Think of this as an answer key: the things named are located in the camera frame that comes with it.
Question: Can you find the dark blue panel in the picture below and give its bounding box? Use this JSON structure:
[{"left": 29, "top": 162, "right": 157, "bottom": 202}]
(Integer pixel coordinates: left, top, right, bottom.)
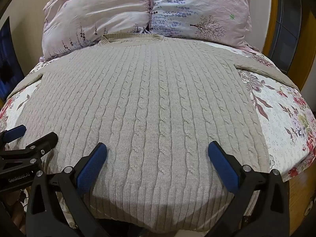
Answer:
[{"left": 0, "top": 16, "right": 25, "bottom": 102}]

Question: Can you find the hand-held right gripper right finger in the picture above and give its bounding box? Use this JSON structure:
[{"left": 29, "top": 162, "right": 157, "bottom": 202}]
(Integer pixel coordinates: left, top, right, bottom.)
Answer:
[{"left": 205, "top": 141, "right": 289, "bottom": 237}]

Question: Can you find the pink floral pillow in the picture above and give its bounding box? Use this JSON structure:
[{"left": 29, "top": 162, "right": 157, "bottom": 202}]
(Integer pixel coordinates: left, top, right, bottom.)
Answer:
[{"left": 39, "top": 0, "right": 152, "bottom": 61}]

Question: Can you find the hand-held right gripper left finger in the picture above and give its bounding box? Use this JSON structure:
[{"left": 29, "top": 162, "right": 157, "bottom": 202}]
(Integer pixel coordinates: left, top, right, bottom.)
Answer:
[{"left": 26, "top": 143, "right": 109, "bottom": 237}]

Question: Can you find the pink tree print pillow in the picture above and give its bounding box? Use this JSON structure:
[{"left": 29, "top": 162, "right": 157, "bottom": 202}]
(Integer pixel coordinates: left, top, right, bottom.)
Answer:
[{"left": 148, "top": 0, "right": 257, "bottom": 51}]

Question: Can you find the floral bed sheet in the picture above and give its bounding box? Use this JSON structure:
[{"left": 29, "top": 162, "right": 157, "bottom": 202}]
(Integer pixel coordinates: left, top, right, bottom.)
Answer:
[{"left": 0, "top": 42, "right": 316, "bottom": 237}]

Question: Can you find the beige cable-knit sweater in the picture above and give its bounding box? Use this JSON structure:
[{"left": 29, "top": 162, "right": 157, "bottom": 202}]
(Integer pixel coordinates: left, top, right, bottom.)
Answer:
[{"left": 6, "top": 33, "right": 300, "bottom": 236}]

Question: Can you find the wooden bed frame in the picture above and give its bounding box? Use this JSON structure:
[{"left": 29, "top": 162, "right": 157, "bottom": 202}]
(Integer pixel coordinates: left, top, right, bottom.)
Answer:
[{"left": 288, "top": 160, "right": 316, "bottom": 235}]

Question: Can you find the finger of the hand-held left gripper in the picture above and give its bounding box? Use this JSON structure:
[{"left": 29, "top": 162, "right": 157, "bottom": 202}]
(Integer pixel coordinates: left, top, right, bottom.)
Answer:
[
  {"left": 0, "top": 125, "right": 27, "bottom": 144},
  {"left": 0, "top": 132, "right": 58, "bottom": 169}
]

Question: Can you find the yellow wooden frame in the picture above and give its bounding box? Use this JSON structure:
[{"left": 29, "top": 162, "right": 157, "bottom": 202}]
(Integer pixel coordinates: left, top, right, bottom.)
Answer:
[{"left": 262, "top": 0, "right": 316, "bottom": 92}]

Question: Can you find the dark glass door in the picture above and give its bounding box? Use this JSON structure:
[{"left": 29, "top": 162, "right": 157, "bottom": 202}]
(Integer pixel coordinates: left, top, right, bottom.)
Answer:
[{"left": 270, "top": 0, "right": 303, "bottom": 74}]

